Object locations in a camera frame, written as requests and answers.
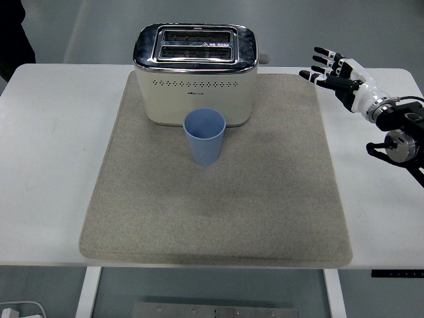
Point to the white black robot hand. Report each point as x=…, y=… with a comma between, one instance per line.
x=366, y=91

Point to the blue plastic cup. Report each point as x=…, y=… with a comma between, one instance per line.
x=205, y=149

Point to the cream chrome toaster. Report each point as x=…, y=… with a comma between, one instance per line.
x=198, y=96

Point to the black table control panel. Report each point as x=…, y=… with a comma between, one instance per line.
x=397, y=274

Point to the white table leg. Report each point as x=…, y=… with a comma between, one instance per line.
x=87, y=291
x=334, y=295

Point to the beige felt mat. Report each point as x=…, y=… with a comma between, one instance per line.
x=198, y=215

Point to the grey metal plate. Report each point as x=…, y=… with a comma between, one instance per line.
x=215, y=311

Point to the person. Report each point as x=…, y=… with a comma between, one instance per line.
x=15, y=39

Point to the white power adapter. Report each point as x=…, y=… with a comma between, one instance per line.
x=8, y=313

